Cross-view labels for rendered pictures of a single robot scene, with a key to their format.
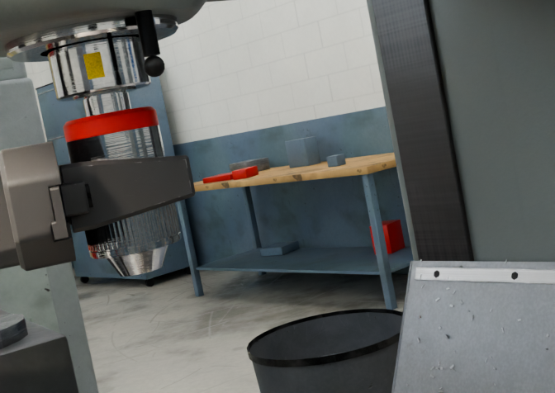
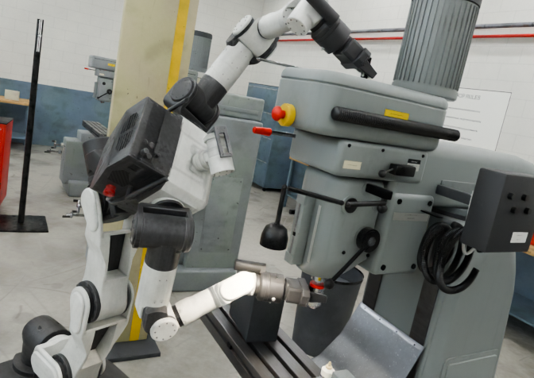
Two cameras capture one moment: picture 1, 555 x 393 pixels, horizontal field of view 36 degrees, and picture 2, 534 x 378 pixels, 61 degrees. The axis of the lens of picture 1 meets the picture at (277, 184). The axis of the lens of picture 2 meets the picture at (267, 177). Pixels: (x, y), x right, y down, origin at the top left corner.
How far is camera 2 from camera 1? 107 cm
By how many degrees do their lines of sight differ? 10
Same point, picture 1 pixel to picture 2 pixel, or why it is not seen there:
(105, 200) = (313, 298)
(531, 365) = (373, 339)
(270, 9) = not seen: hidden behind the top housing
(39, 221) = (304, 302)
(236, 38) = not seen: hidden behind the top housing
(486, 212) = (380, 302)
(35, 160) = (307, 293)
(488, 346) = (368, 330)
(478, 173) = (382, 294)
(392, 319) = (357, 273)
